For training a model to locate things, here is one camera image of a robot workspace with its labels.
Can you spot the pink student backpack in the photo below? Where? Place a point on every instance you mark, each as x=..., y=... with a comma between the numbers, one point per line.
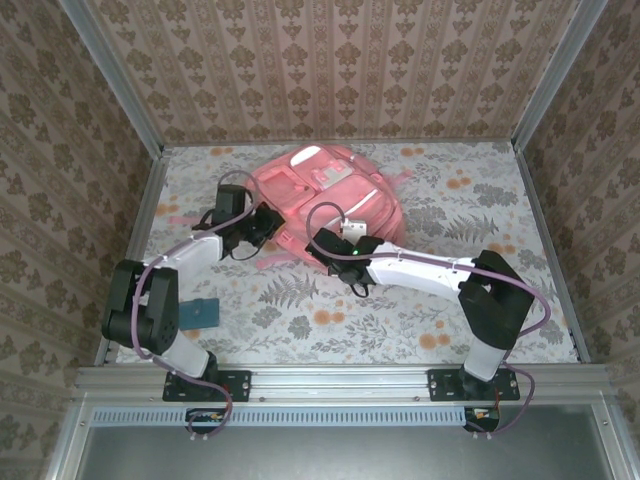
x=350, y=200

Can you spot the teal leather wallet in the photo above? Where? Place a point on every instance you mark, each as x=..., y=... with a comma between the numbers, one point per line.
x=200, y=315

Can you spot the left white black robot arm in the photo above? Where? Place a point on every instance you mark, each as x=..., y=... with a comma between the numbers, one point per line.
x=197, y=252

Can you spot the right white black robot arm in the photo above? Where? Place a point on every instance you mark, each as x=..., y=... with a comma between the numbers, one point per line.
x=415, y=270

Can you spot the floral tablecloth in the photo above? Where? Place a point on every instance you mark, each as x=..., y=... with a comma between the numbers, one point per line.
x=390, y=320

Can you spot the grey metal panel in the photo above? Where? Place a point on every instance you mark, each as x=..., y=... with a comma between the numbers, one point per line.
x=340, y=455

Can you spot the black wiring connector box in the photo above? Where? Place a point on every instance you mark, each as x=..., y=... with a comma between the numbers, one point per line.
x=205, y=415
x=480, y=414

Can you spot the aluminium side rail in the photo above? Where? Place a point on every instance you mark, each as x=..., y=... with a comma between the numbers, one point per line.
x=144, y=200
x=551, y=250

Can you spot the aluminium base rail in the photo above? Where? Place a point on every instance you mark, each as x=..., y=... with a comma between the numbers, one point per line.
x=340, y=382

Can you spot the aluminium frame post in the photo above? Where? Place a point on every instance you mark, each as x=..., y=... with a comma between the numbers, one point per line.
x=556, y=75
x=115, y=75

